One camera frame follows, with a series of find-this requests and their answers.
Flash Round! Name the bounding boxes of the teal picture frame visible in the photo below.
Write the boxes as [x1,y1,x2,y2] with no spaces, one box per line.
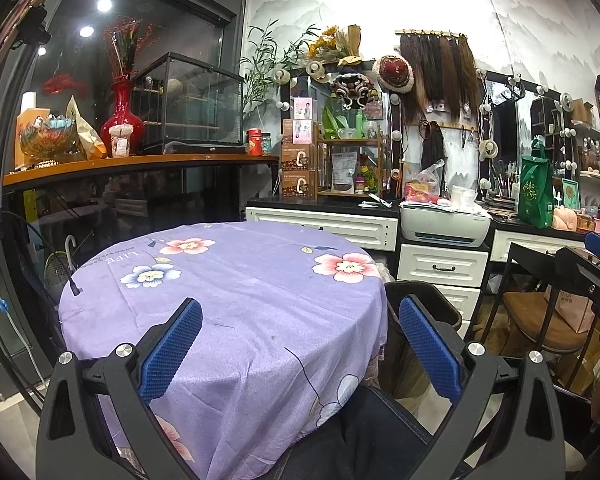
[561,178,581,211]

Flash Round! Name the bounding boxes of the badminton racket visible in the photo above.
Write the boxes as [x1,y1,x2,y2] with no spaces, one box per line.
[45,252,73,281]

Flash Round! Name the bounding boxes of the black hanging wig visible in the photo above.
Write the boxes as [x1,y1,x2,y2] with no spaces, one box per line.
[420,120,446,188]

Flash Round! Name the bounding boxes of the vanity mirror with bulbs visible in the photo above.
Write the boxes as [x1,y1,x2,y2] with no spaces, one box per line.
[482,77,576,211]

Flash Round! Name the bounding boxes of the green leafy branches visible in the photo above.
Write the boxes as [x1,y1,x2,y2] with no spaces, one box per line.
[240,22,321,116]

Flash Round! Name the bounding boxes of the pink paper bag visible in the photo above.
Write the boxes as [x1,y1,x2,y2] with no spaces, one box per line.
[545,285,598,335]

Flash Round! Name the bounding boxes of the glass terrarium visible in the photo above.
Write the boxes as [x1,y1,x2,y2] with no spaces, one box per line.
[132,51,245,148]

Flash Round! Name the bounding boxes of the brown box with leaflets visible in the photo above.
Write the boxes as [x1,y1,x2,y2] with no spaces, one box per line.
[282,120,313,147]

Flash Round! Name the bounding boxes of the red embroidered round hat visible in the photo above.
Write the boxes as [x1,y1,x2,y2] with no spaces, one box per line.
[372,55,413,95]

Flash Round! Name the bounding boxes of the wooden counter shelf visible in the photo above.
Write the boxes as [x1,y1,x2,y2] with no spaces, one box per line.
[2,152,281,188]

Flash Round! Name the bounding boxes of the dark pouch with white label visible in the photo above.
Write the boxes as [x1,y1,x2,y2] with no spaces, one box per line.
[331,152,357,193]

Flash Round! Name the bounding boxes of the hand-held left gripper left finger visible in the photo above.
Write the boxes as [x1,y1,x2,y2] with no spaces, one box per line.
[36,297,203,480]

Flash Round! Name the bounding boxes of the ornate headdress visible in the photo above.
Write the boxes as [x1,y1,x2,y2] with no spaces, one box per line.
[329,74,376,111]

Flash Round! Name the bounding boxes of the plastic bag with red contents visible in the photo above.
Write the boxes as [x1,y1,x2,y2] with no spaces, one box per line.
[404,160,446,203]

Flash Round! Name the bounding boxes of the white hair tool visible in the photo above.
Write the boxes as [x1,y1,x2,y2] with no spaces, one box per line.
[360,194,398,210]

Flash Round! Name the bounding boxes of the brown printed box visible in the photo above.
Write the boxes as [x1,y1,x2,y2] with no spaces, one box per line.
[280,170,317,198]
[280,144,318,173]

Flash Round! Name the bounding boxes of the black chair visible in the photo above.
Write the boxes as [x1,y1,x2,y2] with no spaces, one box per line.
[480,242,600,401]

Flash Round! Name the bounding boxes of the white cable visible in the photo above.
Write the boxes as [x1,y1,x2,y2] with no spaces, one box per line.
[0,250,46,386]

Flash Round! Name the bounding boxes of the white printer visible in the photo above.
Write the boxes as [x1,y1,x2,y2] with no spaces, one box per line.
[399,205,492,248]

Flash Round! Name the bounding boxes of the glass bowl with ornaments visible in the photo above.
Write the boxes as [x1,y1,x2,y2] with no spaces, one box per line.
[20,115,78,161]

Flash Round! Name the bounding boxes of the purple floral tablecloth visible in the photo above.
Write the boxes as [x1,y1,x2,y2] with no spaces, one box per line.
[57,221,387,471]

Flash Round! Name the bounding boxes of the wooden rack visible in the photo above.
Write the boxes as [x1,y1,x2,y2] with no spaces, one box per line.
[316,135,386,197]

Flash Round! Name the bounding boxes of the dried sunflower bouquet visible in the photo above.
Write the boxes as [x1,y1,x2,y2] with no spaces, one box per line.
[307,24,363,68]

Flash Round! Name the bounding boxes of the pink doll head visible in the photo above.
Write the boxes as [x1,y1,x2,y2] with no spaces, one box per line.
[552,206,578,232]

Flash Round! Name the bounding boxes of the hair extension samples rack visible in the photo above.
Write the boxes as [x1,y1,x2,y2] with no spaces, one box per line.
[399,30,481,126]

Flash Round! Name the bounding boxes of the golden paper bag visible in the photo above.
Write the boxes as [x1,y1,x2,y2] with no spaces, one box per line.
[66,95,108,161]

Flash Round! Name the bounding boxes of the dark brown trash bin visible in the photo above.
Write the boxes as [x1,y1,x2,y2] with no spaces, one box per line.
[382,280,465,403]

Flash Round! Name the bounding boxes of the white plastic container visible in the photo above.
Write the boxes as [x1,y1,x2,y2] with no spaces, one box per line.
[450,185,478,211]

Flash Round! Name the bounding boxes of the red vase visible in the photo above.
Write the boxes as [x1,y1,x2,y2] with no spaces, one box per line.
[100,77,143,156]

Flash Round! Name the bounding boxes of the green tote bag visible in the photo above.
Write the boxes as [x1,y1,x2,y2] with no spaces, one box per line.
[517,139,553,229]

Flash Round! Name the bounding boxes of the white vanity cabinet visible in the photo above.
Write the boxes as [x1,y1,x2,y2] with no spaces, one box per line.
[245,205,600,341]

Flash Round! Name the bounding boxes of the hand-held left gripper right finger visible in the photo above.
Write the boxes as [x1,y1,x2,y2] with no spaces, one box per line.
[399,295,566,480]

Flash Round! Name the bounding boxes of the red dried branches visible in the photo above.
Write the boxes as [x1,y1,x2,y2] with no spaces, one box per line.
[102,17,156,81]

